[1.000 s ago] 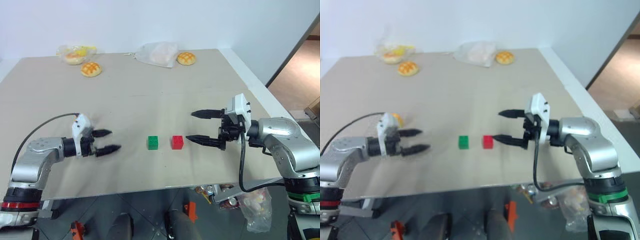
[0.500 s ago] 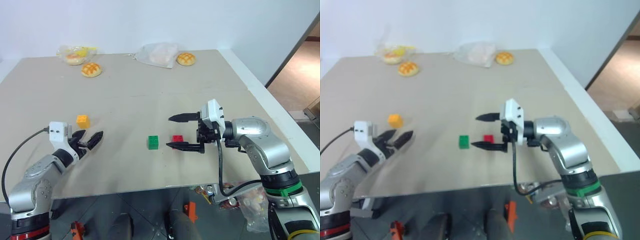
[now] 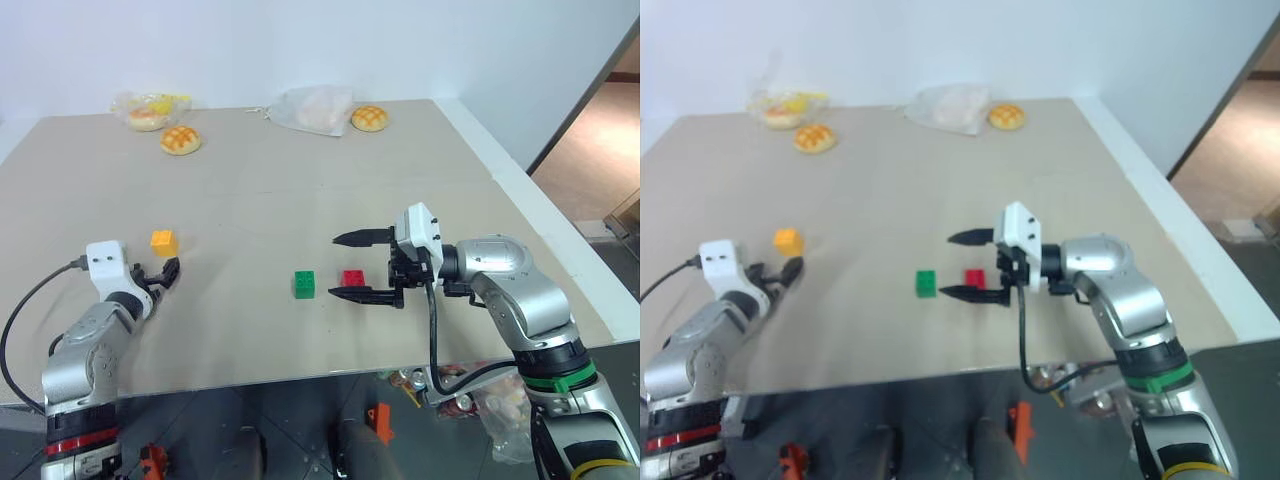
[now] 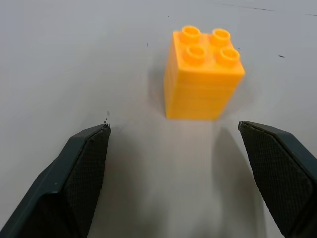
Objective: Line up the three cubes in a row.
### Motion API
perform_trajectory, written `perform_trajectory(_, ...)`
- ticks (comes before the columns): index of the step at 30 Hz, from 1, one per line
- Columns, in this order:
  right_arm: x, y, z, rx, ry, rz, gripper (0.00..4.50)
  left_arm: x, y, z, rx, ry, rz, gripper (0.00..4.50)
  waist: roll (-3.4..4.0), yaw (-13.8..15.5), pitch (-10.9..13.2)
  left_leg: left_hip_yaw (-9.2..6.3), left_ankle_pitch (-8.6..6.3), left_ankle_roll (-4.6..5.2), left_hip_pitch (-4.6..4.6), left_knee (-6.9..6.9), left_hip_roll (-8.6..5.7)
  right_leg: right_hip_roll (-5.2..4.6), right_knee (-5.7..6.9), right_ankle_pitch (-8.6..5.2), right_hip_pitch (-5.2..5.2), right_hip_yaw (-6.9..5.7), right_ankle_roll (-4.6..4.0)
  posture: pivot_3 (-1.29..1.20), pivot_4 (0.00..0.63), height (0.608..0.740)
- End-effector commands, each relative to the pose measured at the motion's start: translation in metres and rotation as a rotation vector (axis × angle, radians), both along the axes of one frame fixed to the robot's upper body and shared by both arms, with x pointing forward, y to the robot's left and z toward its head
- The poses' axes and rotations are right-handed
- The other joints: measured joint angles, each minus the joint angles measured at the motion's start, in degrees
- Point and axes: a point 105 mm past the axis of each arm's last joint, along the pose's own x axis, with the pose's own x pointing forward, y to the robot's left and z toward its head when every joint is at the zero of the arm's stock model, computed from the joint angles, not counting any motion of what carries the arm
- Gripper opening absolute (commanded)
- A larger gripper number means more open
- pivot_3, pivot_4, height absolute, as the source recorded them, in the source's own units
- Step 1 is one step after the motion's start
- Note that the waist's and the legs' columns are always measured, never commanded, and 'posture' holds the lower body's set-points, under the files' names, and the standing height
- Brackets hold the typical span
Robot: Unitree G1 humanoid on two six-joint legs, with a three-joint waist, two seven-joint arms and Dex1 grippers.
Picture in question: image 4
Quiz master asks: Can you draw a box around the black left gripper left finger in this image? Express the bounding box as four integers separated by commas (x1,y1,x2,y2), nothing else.
0,123,111,238

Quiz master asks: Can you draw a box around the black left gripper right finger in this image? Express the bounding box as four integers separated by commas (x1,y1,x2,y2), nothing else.
238,120,317,238

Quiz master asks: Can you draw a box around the orange studded building block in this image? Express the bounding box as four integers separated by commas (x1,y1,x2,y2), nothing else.
164,25,246,121

